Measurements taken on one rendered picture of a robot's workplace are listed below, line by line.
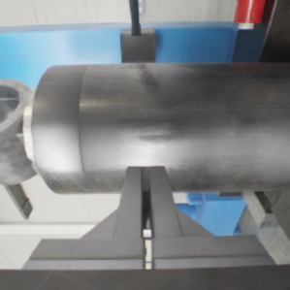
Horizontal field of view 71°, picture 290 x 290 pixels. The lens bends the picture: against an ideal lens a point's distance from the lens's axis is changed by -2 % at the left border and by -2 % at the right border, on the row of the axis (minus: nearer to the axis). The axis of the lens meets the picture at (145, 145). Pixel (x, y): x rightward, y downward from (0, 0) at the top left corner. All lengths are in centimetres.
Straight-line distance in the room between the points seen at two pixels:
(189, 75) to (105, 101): 12
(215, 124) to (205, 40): 48
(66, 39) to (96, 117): 49
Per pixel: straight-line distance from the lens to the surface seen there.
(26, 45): 78
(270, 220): 72
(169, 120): 26
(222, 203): 272
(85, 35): 71
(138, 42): 61
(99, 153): 26
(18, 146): 37
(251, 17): 53
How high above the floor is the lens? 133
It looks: level
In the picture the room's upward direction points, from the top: 91 degrees counter-clockwise
